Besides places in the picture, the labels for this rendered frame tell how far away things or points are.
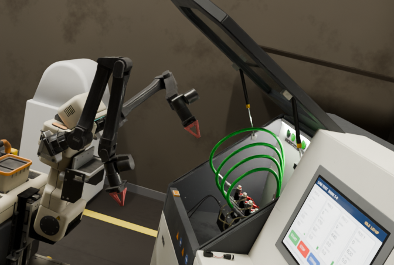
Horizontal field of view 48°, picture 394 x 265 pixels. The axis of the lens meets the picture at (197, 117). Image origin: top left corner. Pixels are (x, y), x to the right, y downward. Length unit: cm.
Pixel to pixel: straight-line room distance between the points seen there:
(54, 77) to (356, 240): 291
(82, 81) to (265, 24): 168
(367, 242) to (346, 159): 32
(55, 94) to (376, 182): 289
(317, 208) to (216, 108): 272
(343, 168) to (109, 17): 325
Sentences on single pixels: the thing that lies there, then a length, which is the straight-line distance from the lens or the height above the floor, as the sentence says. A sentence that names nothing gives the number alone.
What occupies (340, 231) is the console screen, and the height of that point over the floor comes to 133.
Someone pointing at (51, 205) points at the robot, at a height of 83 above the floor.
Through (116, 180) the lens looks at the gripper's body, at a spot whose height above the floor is 110.
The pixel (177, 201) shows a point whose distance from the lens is 225.
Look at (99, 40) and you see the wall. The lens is 444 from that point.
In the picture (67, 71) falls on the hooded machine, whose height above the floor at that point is 119.
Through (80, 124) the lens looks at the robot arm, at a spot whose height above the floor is 131.
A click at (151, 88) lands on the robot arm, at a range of 245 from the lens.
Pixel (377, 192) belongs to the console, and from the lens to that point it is 142.
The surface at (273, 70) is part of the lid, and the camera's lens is 162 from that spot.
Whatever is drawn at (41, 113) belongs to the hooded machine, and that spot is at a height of 80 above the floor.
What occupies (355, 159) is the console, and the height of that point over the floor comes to 153.
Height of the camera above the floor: 186
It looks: 13 degrees down
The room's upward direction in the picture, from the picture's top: 13 degrees clockwise
